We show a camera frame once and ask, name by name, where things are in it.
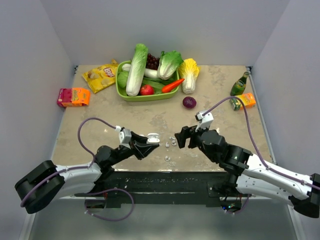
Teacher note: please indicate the green lettuce head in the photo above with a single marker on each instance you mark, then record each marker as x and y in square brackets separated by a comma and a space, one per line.
[169, 62]

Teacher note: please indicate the green plastic tray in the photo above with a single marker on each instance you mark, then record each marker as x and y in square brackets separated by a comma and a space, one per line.
[140, 98]

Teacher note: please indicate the yellow Lays chips bag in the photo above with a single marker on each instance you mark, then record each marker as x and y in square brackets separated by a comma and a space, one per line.
[101, 77]

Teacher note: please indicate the dark purple grapes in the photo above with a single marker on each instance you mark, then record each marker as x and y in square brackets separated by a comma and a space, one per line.
[152, 62]

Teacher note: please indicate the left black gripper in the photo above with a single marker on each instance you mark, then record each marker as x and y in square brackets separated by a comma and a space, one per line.
[141, 149]

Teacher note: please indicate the yellow cabbage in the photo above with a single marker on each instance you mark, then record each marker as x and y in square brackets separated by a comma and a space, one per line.
[189, 71]

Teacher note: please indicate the red apple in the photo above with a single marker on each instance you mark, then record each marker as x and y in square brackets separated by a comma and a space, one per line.
[146, 90]

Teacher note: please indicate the long napa cabbage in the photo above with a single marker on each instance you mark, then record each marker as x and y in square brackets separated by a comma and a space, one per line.
[137, 70]

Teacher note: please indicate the orange green juice carton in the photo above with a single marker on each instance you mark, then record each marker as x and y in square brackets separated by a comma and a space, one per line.
[247, 98]

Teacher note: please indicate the white radish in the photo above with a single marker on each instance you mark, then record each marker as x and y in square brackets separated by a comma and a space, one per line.
[148, 73]

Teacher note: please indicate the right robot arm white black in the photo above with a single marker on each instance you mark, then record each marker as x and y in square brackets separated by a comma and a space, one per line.
[247, 174]

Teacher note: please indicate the green round vegetable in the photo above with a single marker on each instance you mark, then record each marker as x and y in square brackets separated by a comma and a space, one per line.
[122, 79]

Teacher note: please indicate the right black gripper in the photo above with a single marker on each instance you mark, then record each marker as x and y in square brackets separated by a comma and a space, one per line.
[188, 132]

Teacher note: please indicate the purple onion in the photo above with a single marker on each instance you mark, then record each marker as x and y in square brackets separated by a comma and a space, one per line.
[189, 102]

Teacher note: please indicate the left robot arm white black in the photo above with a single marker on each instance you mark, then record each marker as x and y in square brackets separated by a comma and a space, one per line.
[49, 181]

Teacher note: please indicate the orange carrot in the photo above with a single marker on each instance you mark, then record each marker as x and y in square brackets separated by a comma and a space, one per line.
[169, 87]

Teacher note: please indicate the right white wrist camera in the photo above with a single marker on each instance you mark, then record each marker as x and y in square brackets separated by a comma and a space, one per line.
[204, 120]

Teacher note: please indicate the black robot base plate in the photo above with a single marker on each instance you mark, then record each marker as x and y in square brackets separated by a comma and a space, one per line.
[210, 189]

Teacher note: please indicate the pink orange snack box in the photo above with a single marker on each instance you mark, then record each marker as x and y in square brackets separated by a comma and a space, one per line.
[73, 97]

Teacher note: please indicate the white gold-rimmed charging case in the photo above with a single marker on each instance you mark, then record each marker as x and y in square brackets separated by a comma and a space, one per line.
[153, 138]

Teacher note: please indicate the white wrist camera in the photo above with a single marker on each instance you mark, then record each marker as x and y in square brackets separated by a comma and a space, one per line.
[124, 136]
[204, 120]

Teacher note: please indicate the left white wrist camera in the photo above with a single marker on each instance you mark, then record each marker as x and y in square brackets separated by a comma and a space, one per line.
[124, 136]

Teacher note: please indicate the green leafy vegetable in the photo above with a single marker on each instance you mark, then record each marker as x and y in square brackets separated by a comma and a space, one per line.
[157, 84]

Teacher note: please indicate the green glass bottle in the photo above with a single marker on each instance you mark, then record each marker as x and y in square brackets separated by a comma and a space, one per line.
[239, 86]

